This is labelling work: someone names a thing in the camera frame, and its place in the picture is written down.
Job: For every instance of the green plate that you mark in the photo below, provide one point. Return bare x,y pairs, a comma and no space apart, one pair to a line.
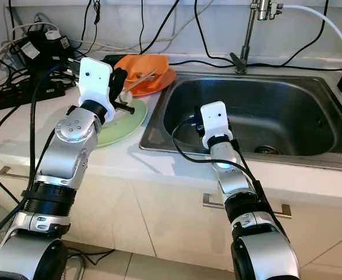
130,125

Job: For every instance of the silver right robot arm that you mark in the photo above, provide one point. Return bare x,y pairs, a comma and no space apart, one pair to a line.
232,181

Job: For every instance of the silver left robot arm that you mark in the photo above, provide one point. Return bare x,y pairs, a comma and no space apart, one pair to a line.
71,169

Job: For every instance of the wooden chopstick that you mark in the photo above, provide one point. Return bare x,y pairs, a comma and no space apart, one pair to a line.
141,80

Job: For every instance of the small black power adapter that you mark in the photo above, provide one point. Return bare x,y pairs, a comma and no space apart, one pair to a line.
113,58

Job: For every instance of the orange bowl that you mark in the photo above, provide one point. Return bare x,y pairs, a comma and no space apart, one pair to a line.
144,64

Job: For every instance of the stainless steel sink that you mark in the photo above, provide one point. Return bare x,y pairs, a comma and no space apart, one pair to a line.
281,116

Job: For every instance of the steel faucet with blue lever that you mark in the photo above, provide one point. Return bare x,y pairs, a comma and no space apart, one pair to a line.
247,38

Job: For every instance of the black power strip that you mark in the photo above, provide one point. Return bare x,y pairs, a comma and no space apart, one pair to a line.
19,96

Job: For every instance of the white cabinet door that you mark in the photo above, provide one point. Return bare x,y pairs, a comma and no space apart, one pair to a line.
112,216
170,227

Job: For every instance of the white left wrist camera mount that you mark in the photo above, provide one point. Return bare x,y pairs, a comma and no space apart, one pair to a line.
95,79

